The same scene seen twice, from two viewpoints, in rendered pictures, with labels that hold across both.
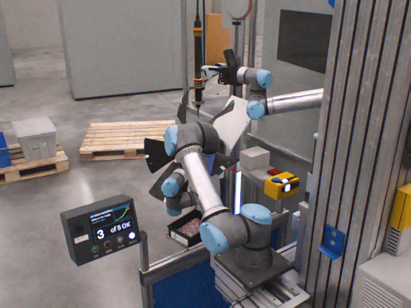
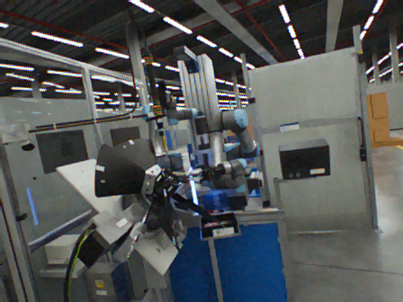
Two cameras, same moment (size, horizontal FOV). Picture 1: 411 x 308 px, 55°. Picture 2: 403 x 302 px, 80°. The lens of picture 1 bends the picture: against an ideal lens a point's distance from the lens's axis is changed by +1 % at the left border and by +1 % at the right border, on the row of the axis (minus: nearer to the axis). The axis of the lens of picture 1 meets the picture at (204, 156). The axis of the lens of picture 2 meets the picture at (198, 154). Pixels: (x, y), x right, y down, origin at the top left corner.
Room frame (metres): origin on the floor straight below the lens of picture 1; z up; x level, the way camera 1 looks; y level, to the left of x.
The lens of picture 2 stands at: (2.64, 1.11, 1.43)
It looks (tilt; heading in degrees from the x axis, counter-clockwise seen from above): 6 degrees down; 231
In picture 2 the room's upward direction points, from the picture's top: 10 degrees counter-clockwise
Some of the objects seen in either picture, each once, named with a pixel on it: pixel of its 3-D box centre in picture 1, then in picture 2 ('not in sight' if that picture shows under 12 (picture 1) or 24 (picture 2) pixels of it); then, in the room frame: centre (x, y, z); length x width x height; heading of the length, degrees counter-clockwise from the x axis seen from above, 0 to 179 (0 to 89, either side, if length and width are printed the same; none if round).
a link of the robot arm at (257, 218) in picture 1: (253, 224); (234, 152); (1.23, -0.18, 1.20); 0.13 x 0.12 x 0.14; 118
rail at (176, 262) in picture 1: (222, 242); (213, 218); (1.63, -0.09, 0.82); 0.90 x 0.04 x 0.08; 125
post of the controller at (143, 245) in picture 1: (143, 251); (277, 193); (1.39, 0.26, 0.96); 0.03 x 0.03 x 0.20; 35
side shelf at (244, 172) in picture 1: (256, 171); (83, 254); (2.39, -0.35, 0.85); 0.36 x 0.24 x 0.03; 35
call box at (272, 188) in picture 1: (281, 187); not in sight; (1.86, -0.41, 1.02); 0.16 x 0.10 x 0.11; 125
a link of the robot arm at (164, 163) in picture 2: not in sight; (156, 137); (1.65, -0.62, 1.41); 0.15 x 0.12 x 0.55; 170
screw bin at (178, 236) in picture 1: (192, 228); (219, 225); (1.73, 0.06, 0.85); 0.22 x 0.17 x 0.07; 139
